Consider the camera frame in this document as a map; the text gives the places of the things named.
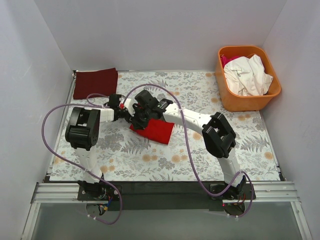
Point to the pink garment in basket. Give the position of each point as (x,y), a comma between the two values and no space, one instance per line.
(224,60)

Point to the folded dark red t shirt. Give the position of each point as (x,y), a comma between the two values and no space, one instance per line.
(95,82)

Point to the orange plastic basket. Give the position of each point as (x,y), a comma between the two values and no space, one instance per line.
(235,103)

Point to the aluminium frame rail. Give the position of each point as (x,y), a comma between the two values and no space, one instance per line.
(265,191)

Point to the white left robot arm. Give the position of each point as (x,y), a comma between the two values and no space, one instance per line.
(82,133)

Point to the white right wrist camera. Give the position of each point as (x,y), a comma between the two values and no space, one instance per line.
(128,105)

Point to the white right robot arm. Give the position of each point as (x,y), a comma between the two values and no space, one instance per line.
(218,135)

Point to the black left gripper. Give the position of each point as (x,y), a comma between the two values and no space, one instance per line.
(127,116)

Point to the bright red t shirt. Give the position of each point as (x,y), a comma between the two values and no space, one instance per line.
(157,130)

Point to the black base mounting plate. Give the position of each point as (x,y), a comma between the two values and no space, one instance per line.
(162,195)

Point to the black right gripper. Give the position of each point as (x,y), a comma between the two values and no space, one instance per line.
(139,120)

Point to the floral patterned table mat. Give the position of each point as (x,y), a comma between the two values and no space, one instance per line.
(123,155)

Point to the cream white t shirt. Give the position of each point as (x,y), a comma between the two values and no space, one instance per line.
(245,76)

